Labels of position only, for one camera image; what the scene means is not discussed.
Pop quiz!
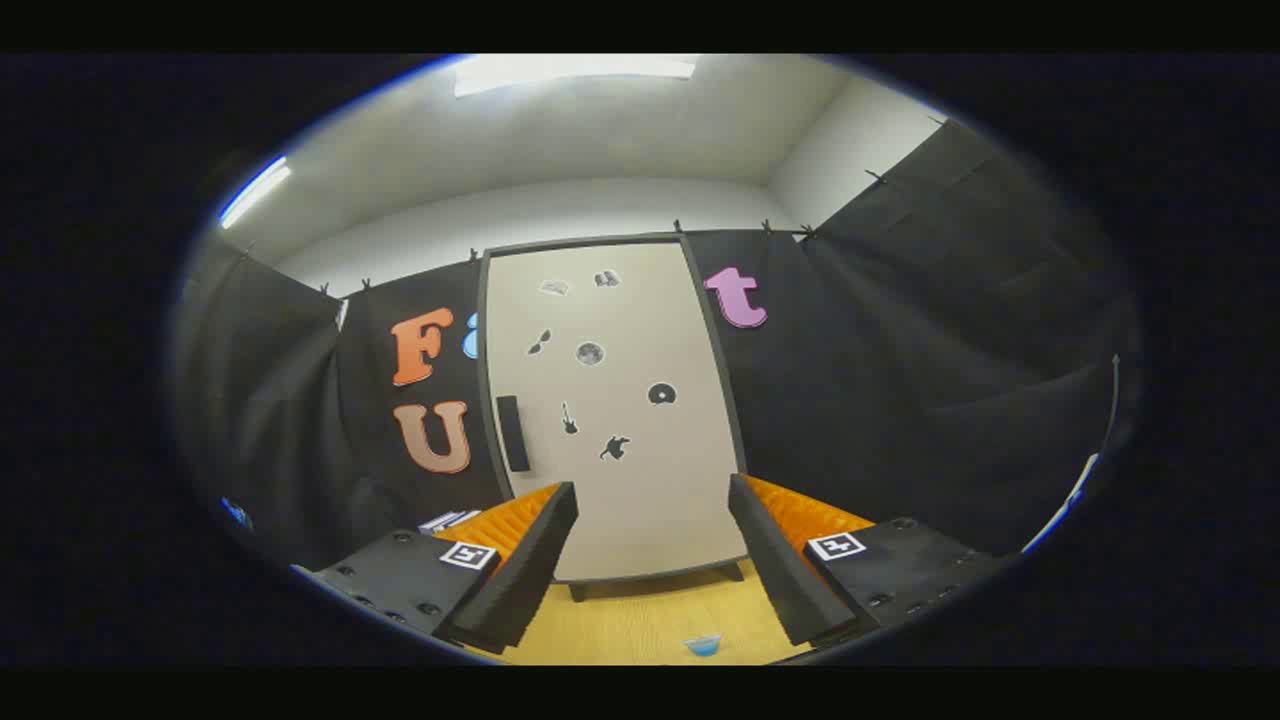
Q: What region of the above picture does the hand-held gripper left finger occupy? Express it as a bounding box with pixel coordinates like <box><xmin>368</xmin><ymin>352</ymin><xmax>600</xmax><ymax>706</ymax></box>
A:
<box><xmin>296</xmin><ymin>482</ymin><xmax>580</xmax><ymax>657</ymax></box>

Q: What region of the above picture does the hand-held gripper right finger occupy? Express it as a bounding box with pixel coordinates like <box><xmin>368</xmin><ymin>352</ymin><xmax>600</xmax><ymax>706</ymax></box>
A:
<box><xmin>727</xmin><ymin>474</ymin><xmax>1006</xmax><ymax>649</ymax></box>

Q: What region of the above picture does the black door handle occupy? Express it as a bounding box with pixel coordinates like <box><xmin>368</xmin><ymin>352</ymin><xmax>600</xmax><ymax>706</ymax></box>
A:
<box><xmin>496</xmin><ymin>395</ymin><xmax>531</xmax><ymax>473</ymax></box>

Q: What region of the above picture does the white cabinet door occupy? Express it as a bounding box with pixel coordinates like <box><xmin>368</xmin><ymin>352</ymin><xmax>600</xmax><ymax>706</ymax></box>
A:
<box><xmin>478</xmin><ymin>235</ymin><xmax>749</xmax><ymax>584</ymax></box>

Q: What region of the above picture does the grey cabinet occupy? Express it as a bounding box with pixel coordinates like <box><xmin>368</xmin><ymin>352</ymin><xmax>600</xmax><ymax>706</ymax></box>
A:
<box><xmin>476</xmin><ymin>232</ymin><xmax>751</xmax><ymax>603</ymax></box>

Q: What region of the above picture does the black backdrop cloth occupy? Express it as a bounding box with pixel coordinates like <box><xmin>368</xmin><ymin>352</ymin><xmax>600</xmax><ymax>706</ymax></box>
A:
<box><xmin>170</xmin><ymin>118</ymin><xmax>1141</xmax><ymax>581</ymax></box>

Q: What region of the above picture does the wide ceiling light panel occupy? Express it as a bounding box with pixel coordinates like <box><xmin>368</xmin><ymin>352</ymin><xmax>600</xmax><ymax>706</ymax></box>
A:
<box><xmin>453</xmin><ymin>54</ymin><xmax>698</xmax><ymax>99</ymax></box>

